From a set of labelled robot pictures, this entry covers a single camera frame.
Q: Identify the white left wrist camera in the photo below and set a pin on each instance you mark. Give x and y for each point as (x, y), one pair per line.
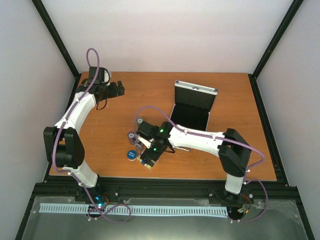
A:
(107, 76)

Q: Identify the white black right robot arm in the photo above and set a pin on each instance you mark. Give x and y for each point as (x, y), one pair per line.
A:
(232, 150)

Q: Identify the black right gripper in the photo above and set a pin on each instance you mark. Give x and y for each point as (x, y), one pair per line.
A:
(153, 156)

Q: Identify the grey poker chip stack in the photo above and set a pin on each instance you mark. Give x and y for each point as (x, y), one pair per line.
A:
(139, 145)

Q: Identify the blue dealer button stack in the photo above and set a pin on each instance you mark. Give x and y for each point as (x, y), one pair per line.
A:
(132, 155)

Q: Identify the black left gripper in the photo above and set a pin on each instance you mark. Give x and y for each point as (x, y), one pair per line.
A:
(121, 89)

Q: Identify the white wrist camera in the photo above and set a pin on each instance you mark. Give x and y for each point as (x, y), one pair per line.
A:
(107, 76)
(145, 142)

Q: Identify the aluminium poker case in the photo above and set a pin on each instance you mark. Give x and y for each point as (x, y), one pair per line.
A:
(192, 105)

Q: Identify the green poker chip stack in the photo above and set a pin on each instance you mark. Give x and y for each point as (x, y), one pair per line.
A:
(139, 121)

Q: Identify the light blue cable duct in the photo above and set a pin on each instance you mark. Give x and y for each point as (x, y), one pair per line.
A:
(136, 210)

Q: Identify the blue playing card deck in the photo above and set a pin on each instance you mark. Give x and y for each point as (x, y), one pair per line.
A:
(147, 161)

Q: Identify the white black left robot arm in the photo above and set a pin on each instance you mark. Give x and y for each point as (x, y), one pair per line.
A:
(63, 145)

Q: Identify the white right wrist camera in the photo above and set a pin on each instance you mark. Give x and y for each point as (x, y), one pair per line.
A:
(145, 142)

